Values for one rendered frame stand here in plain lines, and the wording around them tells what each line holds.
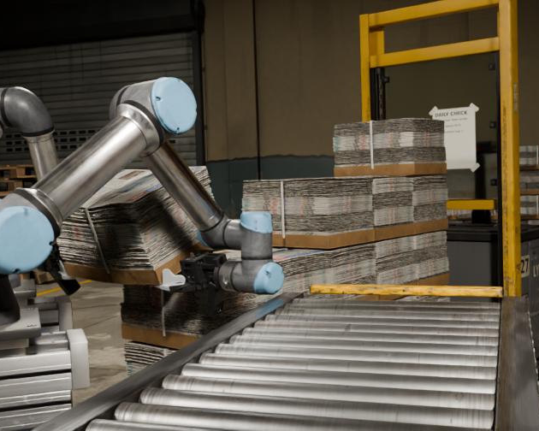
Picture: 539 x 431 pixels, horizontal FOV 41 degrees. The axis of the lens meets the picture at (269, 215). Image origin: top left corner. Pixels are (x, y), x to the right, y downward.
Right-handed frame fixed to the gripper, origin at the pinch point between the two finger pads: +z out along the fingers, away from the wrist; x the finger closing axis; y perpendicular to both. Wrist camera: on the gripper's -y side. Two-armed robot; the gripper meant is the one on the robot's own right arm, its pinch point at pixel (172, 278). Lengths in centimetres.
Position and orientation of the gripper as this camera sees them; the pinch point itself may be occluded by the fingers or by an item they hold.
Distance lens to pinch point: 194.2
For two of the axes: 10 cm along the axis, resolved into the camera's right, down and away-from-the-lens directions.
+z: -7.8, -0.1, 6.3
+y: -2.3, -9.2, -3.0
